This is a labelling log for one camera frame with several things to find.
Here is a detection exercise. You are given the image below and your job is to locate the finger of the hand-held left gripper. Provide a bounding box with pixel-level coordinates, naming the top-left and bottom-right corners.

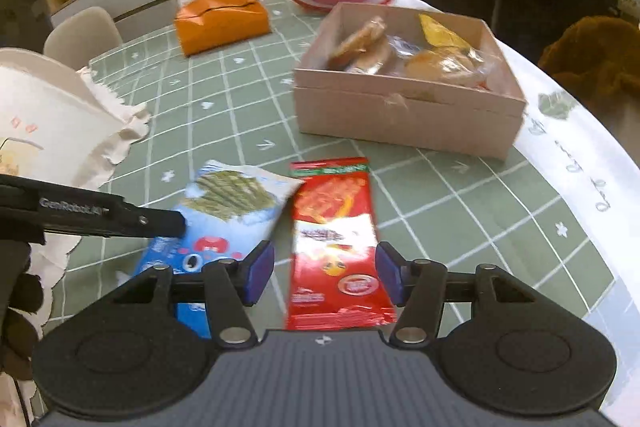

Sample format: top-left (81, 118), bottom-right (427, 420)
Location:
top-left (112, 196), bottom-right (187, 238)

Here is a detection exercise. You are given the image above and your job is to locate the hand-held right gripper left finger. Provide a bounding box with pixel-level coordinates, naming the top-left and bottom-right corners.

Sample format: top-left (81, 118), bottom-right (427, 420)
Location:
top-left (116, 241), bottom-right (276, 352)

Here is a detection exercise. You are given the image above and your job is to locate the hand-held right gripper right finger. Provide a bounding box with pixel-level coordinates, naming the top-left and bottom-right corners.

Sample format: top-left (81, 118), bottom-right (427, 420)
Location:
top-left (375, 241), bottom-right (533, 349)

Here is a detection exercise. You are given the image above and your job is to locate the blue seaweed snack packet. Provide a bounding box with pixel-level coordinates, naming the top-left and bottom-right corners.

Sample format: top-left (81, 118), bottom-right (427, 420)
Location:
top-left (135, 159), bottom-right (306, 340)

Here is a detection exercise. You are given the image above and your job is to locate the red biscuit stick packet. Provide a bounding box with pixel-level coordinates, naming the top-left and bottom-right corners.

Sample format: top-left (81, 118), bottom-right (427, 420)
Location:
top-left (284, 157), bottom-right (398, 332)

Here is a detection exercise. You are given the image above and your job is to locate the pink cardboard box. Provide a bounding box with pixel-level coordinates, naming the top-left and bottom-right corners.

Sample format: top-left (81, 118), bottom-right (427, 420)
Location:
top-left (292, 2), bottom-right (527, 160)

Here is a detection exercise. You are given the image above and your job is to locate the person's left hand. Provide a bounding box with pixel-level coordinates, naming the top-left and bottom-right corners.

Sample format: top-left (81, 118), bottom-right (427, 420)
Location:
top-left (0, 241), bottom-right (45, 380)

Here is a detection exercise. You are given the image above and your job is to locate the orange tissue box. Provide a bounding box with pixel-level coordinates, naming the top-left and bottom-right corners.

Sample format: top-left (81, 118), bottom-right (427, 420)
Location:
top-left (173, 0), bottom-right (271, 58)

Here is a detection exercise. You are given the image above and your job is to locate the bread in clear wrap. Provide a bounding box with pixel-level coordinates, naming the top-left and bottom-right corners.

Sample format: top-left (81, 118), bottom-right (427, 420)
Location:
top-left (402, 47), bottom-right (501, 90)

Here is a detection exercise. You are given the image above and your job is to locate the blue and white small packet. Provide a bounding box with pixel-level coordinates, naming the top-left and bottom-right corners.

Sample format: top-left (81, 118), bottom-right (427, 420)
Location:
top-left (387, 34), bottom-right (426, 60)

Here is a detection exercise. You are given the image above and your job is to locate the brown biscuit packet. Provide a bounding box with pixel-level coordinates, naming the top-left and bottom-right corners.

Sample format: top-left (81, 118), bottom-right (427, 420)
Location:
top-left (326, 18), bottom-right (393, 72)

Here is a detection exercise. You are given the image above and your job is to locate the yellow snack packet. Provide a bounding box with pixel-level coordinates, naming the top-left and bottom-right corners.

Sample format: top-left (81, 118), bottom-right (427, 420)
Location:
top-left (417, 13), bottom-right (473, 52)

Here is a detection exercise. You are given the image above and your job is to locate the brown plush cushion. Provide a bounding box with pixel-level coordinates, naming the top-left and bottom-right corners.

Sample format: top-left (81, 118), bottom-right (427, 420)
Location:
top-left (537, 17), bottom-right (640, 118)

